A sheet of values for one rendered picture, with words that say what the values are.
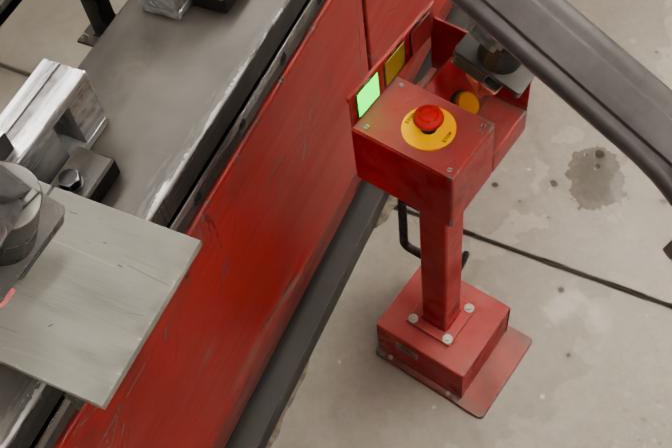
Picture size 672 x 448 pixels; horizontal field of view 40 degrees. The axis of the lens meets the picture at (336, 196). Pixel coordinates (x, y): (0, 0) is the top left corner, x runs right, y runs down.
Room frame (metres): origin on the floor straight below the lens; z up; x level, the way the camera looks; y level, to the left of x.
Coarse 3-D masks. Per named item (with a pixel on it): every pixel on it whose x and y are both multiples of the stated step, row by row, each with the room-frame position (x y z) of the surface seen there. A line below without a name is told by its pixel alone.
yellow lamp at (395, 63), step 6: (402, 48) 0.82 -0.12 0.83; (396, 54) 0.81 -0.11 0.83; (402, 54) 0.82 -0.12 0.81; (390, 60) 0.80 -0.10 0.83; (396, 60) 0.81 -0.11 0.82; (402, 60) 0.82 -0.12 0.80; (390, 66) 0.80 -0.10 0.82; (396, 66) 0.81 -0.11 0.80; (402, 66) 0.82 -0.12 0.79; (390, 72) 0.80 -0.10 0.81; (396, 72) 0.81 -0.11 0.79; (390, 78) 0.80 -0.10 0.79
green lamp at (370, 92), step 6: (372, 78) 0.77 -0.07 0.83; (372, 84) 0.77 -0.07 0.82; (378, 84) 0.78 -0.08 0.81; (366, 90) 0.76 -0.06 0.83; (372, 90) 0.77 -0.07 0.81; (378, 90) 0.78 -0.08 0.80; (360, 96) 0.75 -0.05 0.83; (366, 96) 0.76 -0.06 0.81; (372, 96) 0.77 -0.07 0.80; (360, 102) 0.75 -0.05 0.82; (366, 102) 0.76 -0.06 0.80; (372, 102) 0.77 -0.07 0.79; (360, 108) 0.75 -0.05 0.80; (366, 108) 0.76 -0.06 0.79; (360, 114) 0.75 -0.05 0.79
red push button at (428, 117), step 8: (416, 112) 0.72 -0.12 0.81; (424, 112) 0.72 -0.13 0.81; (432, 112) 0.72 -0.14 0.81; (440, 112) 0.72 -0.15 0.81; (416, 120) 0.71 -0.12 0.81; (424, 120) 0.71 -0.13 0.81; (432, 120) 0.71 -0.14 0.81; (440, 120) 0.70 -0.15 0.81; (424, 128) 0.70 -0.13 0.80; (432, 128) 0.70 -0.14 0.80
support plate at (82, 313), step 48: (96, 240) 0.49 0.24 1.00; (144, 240) 0.48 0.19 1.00; (192, 240) 0.47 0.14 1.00; (48, 288) 0.45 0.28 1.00; (96, 288) 0.44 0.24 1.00; (144, 288) 0.43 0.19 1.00; (0, 336) 0.41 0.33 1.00; (48, 336) 0.40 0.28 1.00; (96, 336) 0.39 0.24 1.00; (144, 336) 0.38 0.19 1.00; (48, 384) 0.35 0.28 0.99; (96, 384) 0.34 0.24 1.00
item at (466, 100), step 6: (456, 96) 0.80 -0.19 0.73; (462, 96) 0.79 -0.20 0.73; (468, 96) 0.79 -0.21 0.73; (474, 96) 0.80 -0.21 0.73; (456, 102) 0.79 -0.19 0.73; (462, 102) 0.78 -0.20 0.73; (468, 102) 0.79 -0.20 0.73; (474, 102) 0.79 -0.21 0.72; (468, 108) 0.78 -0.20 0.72; (474, 108) 0.78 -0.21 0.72
